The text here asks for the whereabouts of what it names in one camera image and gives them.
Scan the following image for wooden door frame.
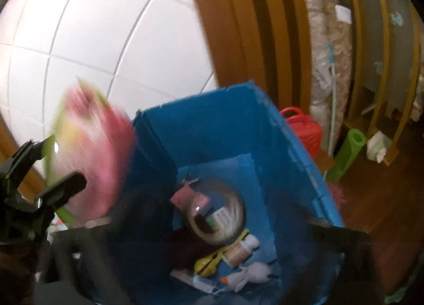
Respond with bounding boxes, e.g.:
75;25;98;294
184;0;315;117

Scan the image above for white patterned fabric roll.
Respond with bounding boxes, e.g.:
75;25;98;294
300;0;332;120

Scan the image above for blue plastic crate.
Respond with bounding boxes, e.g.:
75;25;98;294
76;81;346;305

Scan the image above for clear tape roll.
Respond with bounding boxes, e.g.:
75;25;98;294
180;177;248;246

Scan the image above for green cloth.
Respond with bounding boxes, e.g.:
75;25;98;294
384;287;412;305

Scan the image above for white plush toy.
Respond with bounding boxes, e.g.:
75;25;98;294
220;261;274;294

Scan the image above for green white small box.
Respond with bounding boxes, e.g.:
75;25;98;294
205;207;240;231

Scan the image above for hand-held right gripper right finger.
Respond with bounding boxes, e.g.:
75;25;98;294
306;214;389;305

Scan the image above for white crumpled plastic bag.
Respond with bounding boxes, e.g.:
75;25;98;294
366;131;393;164

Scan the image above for pink green-edged soft pack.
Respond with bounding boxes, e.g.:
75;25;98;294
46;76;138;226

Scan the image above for green rolled mat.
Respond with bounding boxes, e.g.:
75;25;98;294
326;129;367;184

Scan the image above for red plastic jug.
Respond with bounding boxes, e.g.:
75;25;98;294
280;107;324;160

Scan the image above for beige patterned fabric roll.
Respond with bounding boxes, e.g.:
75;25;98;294
311;0;354;157

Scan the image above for yellow plastic clip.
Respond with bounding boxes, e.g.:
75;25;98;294
194;229;250;278

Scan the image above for white flat packet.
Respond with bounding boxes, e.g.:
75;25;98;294
170;268;220;293

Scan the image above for pink small pack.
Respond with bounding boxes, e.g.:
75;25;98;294
170;182;213;217

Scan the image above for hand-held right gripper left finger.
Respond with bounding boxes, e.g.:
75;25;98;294
46;194;173;305

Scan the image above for frosted glass wooden door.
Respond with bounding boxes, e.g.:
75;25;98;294
341;0;424;167

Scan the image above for white capped small bottle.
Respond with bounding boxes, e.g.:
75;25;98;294
228;235;261;268

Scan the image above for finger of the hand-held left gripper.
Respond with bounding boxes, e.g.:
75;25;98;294
33;172;87;209
8;135;57;180

